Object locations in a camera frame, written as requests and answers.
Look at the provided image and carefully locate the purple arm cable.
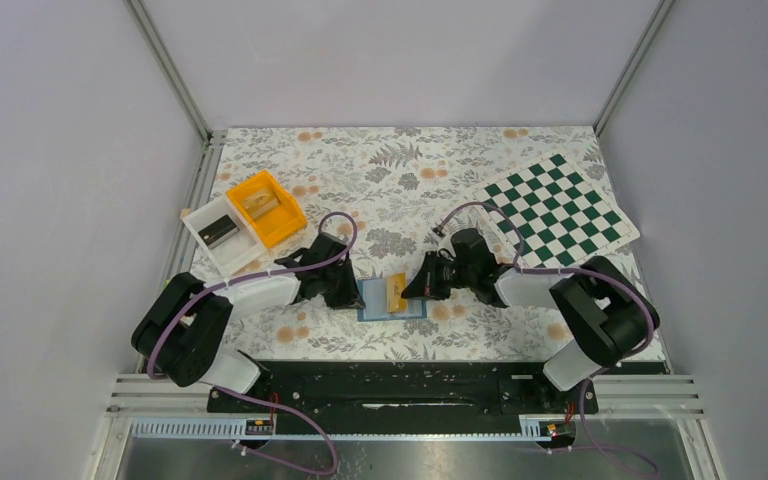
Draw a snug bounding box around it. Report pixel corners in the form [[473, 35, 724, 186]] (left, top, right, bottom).
[[145, 211, 360, 382], [432, 201, 662, 478]]

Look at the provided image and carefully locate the blue card holder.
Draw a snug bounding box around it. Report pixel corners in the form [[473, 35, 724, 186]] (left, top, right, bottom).
[[357, 278, 428, 322]]

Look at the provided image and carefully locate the floral table mat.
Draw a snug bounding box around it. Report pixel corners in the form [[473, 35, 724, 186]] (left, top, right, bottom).
[[212, 126, 612, 361]]

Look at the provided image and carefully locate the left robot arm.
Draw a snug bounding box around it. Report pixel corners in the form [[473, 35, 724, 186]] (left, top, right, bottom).
[[131, 232, 365, 393]]

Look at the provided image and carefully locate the item in orange bin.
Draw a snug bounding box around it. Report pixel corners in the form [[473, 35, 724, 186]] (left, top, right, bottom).
[[242, 188, 280, 219]]

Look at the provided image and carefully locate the black item in white bin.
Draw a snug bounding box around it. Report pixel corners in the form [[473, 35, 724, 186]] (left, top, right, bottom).
[[198, 215, 239, 248]]

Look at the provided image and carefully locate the gold credit card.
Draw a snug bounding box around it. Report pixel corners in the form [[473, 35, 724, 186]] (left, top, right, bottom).
[[385, 272, 408, 314]]

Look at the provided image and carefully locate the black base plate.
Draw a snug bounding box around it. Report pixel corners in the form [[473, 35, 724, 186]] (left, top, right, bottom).
[[206, 359, 667, 435]]

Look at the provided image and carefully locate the white plastic bin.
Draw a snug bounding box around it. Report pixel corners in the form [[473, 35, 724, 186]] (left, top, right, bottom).
[[182, 194, 267, 277]]

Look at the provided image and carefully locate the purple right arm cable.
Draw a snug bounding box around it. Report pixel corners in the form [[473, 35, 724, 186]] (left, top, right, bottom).
[[432, 201, 662, 478]]

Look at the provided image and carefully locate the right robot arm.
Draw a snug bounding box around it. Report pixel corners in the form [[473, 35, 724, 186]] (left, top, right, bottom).
[[401, 228, 660, 391]]

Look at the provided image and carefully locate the green white chessboard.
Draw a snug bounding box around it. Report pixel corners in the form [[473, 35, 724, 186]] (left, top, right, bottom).
[[468, 154, 640, 268]]

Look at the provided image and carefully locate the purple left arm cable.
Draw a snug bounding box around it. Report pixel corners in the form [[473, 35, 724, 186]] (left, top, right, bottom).
[[145, 211, 360, 382]]

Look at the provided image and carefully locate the orange plastic bin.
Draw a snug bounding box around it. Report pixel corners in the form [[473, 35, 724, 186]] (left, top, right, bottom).
[[226, 170, 307, 248]]

